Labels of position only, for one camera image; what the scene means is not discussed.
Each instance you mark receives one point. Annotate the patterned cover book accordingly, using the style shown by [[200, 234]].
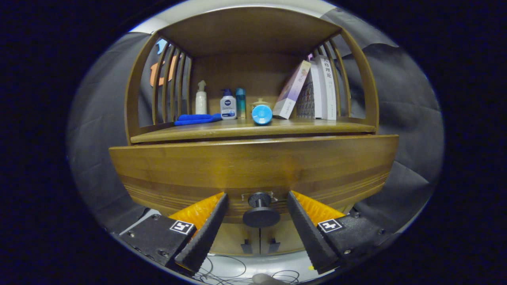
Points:
[[307, 99]]

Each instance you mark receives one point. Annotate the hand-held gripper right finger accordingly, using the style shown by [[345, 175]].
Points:
[[307, 233]]

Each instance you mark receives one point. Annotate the purple cover book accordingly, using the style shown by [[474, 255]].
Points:
[[291, 93]]

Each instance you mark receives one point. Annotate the wooden countertop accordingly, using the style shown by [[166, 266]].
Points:
[[317, 126]]

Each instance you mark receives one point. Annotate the black drawer knob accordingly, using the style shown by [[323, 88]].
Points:
[[261, 217]]

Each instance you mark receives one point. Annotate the wooden cabinet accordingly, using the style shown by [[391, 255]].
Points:
[[245, 31]]

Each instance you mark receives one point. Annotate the teal slim bottle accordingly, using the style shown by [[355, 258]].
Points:
[[241, 103]]

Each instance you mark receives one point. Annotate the wooden drawer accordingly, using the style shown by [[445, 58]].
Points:
[[253, 166]]

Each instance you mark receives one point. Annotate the white spray bottle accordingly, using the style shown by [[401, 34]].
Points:
[[201, 103]]

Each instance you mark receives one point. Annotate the beige lidded teacup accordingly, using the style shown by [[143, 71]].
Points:
[[260, 101]]

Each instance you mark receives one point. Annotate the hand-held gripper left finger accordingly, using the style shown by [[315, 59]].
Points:
[[206, 235]]

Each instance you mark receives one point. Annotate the white bottle blue cap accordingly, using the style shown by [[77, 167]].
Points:
[[228, 109]]

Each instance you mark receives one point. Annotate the white spine book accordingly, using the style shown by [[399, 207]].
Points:
[[328, 91]]

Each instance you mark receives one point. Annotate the wooden cabinet door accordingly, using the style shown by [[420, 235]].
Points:
[[233, 239], [285, 237]]

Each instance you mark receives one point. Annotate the blue folded cloth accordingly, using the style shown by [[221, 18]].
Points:
[[196, 118]]

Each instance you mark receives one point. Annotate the blue cosmetic tube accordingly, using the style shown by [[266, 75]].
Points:
[[262, 114]]

